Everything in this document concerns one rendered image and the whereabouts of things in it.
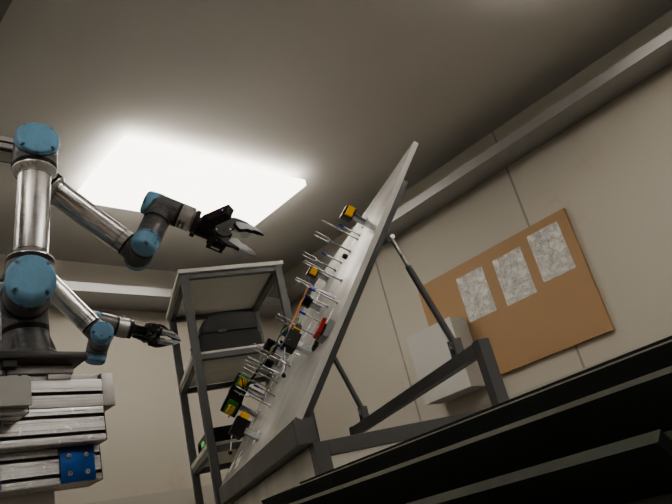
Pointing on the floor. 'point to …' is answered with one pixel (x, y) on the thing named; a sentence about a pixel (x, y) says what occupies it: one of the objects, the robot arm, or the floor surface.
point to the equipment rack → (181, 299)
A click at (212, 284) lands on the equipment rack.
